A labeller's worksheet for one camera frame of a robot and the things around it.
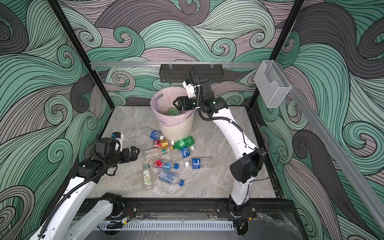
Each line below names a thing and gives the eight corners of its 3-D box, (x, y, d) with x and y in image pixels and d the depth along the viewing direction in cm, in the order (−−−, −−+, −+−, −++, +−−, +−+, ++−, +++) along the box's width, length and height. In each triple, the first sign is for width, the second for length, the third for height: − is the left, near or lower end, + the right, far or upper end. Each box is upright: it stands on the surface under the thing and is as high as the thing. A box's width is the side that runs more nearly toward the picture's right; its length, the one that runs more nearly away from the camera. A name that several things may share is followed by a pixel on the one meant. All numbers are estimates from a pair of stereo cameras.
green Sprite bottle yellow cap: (173, 154, 94) (173, 151, 91) (169, 147, 97) (169, 144, 94) (195, 144, 99) (195, 140, 96) (190, 138, 102) (190, 134, 99)
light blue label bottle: (159, 180, 84) (157, 177, 80) (163, 171, 88) (162, 168, 83) (173, 186, 82) (173, 183, 78) (177, 177, 86) (177, 173, 82)
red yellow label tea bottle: (153, 149, 96) (152, 146, 93) (155, 142, 100) (153, 139, 96) (173, 149, 96) (173, 146, 93) (174, 143, 100) (173, 139, 96)
